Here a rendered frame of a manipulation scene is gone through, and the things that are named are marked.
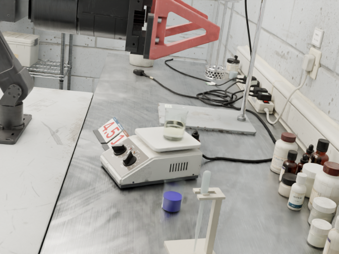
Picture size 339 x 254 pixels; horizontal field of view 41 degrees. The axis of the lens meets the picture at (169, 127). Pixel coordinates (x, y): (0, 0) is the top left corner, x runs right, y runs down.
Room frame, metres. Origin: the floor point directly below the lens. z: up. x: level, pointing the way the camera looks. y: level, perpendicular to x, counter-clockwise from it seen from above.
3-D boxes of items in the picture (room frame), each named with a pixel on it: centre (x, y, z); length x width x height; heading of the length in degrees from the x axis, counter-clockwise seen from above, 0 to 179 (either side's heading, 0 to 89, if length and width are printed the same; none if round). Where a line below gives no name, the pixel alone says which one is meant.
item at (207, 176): (0.65, -0.07, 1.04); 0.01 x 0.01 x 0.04; 19
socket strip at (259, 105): (1.73, -0.31, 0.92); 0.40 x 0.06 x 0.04; 6
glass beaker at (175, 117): (0.96, -0.01, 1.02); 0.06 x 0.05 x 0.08; 160
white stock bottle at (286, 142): (1.06, -0.30, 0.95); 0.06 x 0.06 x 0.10
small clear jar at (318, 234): (0.75, -0.31, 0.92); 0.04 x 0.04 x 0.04
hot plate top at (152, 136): (0.98, 0.00, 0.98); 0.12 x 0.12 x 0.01; 30
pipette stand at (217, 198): (0.65, -0.07, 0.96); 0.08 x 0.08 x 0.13; 19
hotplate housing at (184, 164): (0.96, 0.02, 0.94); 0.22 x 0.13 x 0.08; 120
